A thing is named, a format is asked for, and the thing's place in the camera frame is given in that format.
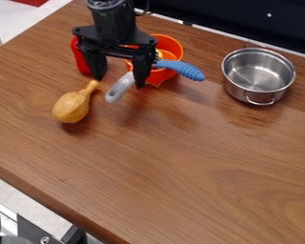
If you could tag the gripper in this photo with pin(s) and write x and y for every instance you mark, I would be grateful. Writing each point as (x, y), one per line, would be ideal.
(117, 39)

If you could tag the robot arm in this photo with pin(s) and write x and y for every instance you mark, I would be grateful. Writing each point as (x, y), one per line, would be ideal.
(112, 14)

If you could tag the orange pot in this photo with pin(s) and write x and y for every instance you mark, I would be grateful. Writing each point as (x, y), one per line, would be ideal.
(170, 47)

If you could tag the silver pot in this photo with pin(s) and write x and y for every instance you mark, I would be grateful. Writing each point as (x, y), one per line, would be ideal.
(257, 74)

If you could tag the grey tool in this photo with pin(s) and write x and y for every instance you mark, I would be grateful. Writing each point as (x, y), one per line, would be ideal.
(119, 89)

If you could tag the yellow toy chicken drumstick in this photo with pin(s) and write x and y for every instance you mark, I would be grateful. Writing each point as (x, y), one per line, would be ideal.
(72, 106)

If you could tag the blue ribbed tool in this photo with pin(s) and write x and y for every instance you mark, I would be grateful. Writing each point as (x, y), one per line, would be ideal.
(184, 69)

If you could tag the red box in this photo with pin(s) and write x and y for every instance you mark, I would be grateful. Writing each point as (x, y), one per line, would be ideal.
(30, 2)

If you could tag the black panel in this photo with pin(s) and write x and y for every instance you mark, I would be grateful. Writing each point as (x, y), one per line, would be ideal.
(244, 19)

